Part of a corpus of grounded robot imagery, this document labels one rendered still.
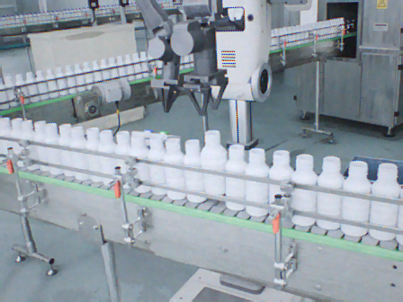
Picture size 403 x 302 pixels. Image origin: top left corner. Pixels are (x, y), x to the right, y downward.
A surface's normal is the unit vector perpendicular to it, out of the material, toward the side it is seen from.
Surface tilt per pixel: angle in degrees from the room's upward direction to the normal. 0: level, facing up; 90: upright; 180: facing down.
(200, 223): 90
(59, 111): 90
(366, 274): 90
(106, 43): 90
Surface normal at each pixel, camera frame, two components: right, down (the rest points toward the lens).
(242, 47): -0.50, 0.34
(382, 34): -0.75, 0.29
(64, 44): 0.66, 0.22
